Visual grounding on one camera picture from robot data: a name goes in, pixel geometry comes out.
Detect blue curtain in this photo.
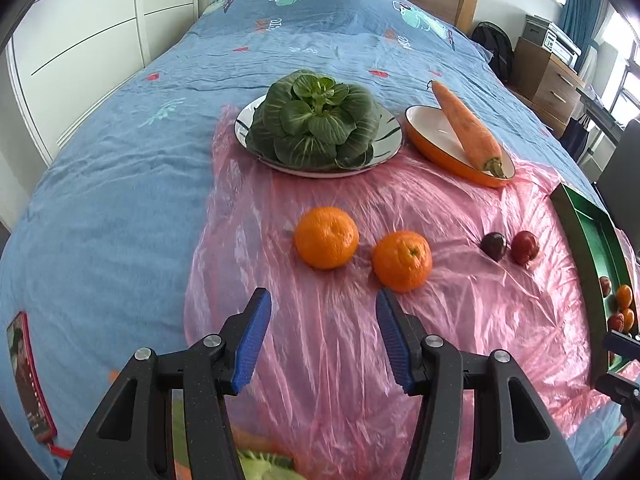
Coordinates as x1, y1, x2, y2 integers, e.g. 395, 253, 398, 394
560, 0, 602, 64

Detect black backpack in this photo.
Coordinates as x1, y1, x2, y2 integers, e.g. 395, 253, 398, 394
471, 22, 514, 82

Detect large orange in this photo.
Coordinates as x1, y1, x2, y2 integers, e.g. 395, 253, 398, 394
615, 284, 634, 311

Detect loose bok choy leaves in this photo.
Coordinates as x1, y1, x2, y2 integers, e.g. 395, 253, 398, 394
171, 391, 303, 480

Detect red apple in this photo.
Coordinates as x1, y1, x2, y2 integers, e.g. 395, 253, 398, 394
608, 311, 625, 333
599, 276, 612, 298

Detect red smartphone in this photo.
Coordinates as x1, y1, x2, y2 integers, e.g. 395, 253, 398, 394
6, 311, 56, 443

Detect grey printer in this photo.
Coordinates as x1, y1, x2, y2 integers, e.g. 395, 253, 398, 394
522, 14, 582, 70

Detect red plum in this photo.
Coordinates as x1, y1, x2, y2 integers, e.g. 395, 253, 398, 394
510, 231, 539, 266

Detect orange carrot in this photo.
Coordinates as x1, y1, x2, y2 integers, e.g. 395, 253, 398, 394
430, 80, 506, 179

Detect pink plastic sheet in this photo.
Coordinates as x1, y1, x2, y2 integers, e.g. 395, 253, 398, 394
184, 106, 623, 479

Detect wooden drawer cabinet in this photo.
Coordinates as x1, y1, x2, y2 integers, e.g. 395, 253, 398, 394
508, 38, 585, 139

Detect white striped plate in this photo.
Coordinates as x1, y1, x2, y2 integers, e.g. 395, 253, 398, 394
234, 96, 404, 179

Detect orange oval dish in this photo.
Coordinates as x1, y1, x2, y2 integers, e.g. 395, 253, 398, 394
401, 105, 516, 188

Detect green metal tray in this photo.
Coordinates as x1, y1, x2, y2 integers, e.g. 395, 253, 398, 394
550, 183, 631, 385

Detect dark grey chair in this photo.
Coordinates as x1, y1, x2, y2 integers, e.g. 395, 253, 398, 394
597, 118, 640, 255

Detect dark plum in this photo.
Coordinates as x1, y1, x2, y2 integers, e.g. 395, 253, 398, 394
480, 232, 508, 262

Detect mandarin orange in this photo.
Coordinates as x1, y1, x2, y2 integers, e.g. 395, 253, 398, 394
294, 207, 359, 271
371, 231, 433, 292

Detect white wardrobe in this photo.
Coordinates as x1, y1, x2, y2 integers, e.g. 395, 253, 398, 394
6, 0, 198, 164

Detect dark blue tote bag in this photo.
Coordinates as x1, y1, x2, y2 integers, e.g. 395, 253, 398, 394
560, 114, 590, 162

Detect blue patterned bed sheet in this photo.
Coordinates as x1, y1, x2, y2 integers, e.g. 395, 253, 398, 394
0, 0, 640, 480

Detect green bok choy on plate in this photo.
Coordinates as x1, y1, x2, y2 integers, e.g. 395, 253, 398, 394
254, 70, 380, 158

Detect small orange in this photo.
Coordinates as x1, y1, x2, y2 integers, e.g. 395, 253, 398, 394
622, 308, 634, 334

